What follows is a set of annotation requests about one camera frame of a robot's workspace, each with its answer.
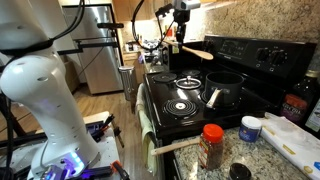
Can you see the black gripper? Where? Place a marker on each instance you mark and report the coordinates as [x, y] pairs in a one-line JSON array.
[[181, 18]]

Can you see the wooden spoon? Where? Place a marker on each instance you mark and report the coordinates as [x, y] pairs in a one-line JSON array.
[[200, 54]]

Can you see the glass pot lid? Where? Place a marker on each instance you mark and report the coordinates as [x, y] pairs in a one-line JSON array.
[[188, 82]]

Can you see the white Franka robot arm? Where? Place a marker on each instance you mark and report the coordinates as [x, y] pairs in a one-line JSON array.
[[43, 100]]

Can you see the robot base table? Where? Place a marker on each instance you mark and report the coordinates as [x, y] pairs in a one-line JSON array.
[[106, 150]]

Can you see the black electric stove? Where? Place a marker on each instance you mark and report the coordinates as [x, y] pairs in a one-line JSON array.
[[253, 76]]

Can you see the spice jar red lid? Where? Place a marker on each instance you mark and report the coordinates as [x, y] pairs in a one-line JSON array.
[[211, 146]]

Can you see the red container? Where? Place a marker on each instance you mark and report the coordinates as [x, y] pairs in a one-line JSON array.
[[169, 32]]

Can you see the black appliance yellow sticker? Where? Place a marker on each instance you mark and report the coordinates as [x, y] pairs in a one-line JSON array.
[[173, 56]]

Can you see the wooden base cabinet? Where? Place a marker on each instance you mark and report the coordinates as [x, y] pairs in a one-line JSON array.
[[133, 66]]

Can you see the dark grey saucepan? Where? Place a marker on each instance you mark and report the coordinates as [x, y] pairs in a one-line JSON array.
[[223, 86]]

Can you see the grey trash can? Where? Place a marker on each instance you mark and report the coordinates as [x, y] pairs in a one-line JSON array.
[[127, 83]]

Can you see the stainless steel refrigerator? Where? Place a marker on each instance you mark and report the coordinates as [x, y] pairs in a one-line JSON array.
[[100, 66]]

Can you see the cream kitchen towel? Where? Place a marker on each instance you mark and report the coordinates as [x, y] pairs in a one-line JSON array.
[[146, 133]]

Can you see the wooden spatula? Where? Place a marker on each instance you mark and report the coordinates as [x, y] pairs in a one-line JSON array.
[[173, 146]]

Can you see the white jar blue label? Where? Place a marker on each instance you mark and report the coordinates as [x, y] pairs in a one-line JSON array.
[[250, 129]]

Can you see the black clamp tool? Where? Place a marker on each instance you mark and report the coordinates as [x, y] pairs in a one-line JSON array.
[[101, 128]]

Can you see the dark bottle red label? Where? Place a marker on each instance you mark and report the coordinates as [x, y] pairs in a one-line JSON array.
[[294, 106]]

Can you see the black lidded jar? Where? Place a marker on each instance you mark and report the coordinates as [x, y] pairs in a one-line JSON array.
[[240, 172]]

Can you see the dark bottle white label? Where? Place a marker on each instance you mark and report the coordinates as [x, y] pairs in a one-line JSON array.
[[313, 100]]

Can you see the wooden kitchen wall cabinets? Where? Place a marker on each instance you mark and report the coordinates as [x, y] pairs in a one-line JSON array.
[[123, 8]]

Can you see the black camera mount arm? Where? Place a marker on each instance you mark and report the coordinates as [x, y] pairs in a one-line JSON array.
[[96, 45]]

